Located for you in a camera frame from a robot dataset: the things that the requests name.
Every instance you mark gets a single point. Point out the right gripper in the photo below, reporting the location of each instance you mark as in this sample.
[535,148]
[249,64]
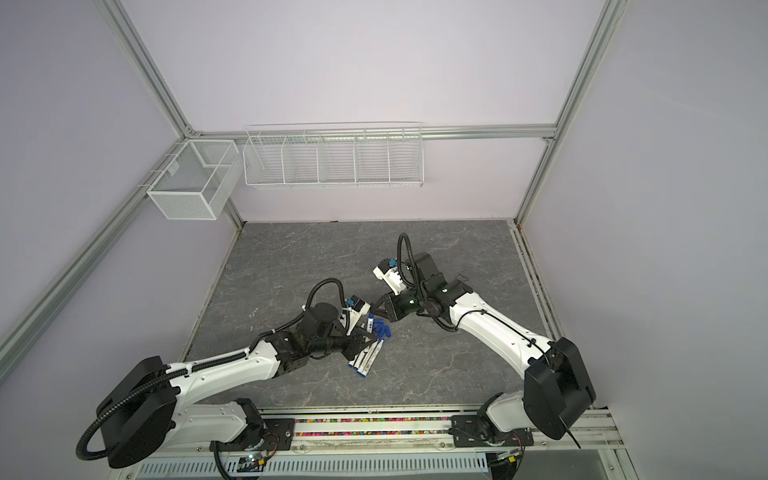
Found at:
[392,312]

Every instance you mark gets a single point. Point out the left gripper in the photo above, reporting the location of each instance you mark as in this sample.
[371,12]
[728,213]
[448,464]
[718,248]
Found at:
[354,345]

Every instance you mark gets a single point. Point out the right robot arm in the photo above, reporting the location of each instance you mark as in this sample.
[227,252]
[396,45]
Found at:
[557,389]

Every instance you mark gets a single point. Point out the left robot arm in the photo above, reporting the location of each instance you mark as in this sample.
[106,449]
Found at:
[159,405]

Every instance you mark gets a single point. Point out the whiteboard marker pen five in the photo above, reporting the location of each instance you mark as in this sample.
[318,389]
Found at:
[370,358]

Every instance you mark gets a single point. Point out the whiteboard marker pen four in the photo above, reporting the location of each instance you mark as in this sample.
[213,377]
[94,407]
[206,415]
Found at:
[362,362]

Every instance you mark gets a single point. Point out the white vent grille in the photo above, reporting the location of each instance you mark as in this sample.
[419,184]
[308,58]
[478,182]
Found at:
[320,466]

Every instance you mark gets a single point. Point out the white mesh box basket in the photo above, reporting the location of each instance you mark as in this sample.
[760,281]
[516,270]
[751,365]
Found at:
[198,180]

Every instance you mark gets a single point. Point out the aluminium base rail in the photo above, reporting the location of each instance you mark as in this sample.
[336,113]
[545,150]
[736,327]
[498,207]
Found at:
[344,432]

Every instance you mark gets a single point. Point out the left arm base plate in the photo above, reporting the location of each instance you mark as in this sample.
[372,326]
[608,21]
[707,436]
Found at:
[272,434]

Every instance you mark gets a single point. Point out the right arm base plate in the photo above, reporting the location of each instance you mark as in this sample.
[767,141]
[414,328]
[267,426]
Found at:
[474,431]

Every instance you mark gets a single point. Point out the white wire shelf basket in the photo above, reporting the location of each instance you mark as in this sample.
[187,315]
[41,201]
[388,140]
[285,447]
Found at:
[334,154]

